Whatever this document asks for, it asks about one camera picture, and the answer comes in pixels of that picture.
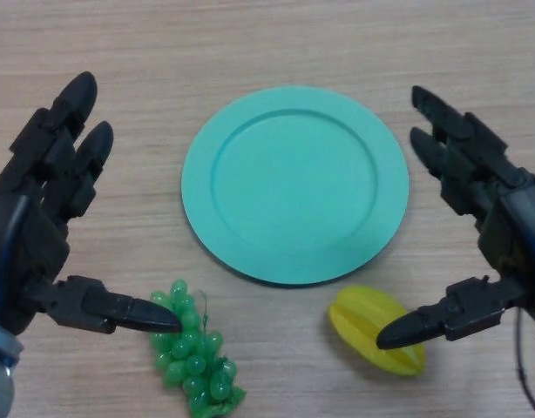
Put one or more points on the green grape bunch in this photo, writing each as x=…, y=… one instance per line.
x=193, y=361

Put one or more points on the yellow starfruit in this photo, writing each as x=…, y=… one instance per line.
x=359, y=313

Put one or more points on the green round plate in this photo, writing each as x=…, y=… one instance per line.
x=293, y=183

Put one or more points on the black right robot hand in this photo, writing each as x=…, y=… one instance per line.
x=511, y=231

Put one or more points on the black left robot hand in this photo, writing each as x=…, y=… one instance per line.
x=28, y=235

